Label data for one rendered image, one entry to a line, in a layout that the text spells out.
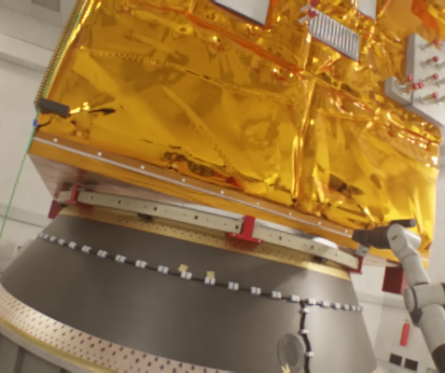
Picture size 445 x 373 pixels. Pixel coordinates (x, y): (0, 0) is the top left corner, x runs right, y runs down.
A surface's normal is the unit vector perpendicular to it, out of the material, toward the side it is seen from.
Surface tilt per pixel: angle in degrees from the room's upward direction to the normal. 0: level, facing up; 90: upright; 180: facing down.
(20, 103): 90
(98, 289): 62
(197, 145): 89
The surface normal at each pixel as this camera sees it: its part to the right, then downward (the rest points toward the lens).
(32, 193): 0.39, -0.10
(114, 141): 0.14, 0.52
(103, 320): -0.09, -0.66
